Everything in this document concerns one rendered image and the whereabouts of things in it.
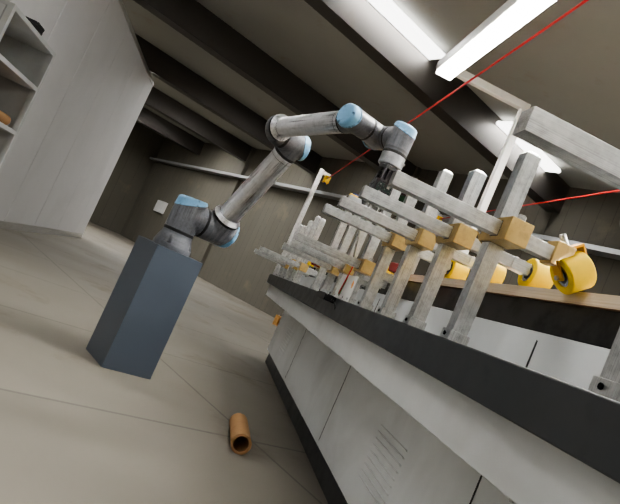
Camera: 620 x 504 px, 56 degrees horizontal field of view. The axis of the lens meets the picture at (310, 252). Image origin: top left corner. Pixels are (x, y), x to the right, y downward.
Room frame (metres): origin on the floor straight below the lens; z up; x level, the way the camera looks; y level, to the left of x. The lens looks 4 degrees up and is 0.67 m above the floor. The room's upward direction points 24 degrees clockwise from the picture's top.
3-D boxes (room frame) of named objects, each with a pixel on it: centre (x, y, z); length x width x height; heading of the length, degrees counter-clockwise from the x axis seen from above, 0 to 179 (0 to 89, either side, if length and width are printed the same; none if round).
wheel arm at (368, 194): (1.42, -0.30, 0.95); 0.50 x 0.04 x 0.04; 98
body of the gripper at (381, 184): (2.08, -0.14, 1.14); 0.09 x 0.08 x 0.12; 7
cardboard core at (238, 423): (2.45, -0.04, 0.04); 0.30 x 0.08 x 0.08; 8
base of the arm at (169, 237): (2.84, 0.62, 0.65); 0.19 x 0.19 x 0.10
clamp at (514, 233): (1.19, -0.35, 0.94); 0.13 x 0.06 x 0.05; 8
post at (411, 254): (1.71, -0.27, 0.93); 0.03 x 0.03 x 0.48; 8
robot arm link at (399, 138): (2.09, -0.14, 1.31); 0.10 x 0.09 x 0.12; 36
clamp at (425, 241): (1.69, -0.28, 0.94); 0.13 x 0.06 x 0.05; 8
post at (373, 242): (2.21, -0.20, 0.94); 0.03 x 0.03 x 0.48; 8
